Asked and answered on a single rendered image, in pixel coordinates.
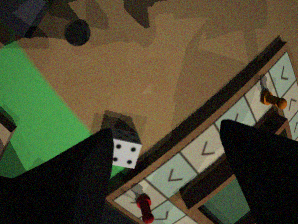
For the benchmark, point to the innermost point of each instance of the red game pawn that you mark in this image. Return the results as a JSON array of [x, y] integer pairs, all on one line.
[[143, 203]]

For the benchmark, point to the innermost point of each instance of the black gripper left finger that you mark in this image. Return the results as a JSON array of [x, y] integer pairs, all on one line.
[[69, 189]]

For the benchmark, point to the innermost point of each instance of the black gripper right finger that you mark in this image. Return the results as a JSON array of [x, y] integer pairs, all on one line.
[[266, 167]]

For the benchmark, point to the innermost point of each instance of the orange game pawn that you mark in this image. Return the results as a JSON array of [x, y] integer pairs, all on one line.
[[268, 98]]

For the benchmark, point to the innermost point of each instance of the grey die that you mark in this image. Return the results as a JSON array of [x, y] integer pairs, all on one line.
[[126, 148]]

